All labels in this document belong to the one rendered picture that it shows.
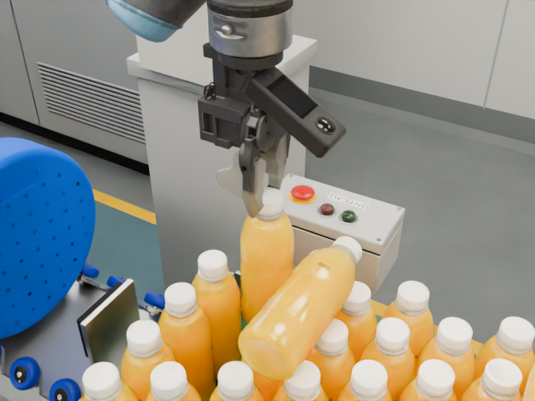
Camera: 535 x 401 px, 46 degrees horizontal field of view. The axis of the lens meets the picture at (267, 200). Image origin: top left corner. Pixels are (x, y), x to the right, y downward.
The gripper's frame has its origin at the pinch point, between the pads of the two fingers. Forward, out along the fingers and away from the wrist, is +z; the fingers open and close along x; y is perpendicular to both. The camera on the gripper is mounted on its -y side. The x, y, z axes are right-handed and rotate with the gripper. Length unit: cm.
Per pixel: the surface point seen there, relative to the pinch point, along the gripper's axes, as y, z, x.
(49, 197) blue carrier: 31.7, 6.2, 7.3
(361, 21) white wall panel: 87, 75, -256
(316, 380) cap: -14.6, 9.3, 15.1
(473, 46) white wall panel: 26, 76, -254
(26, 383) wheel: 24.1, 24.1, 24.2
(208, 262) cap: 6.3, 9.4, 4.7
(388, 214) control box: -10.4, 10.5, -18.3
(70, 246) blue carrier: 31.6, 16.4, 5.8
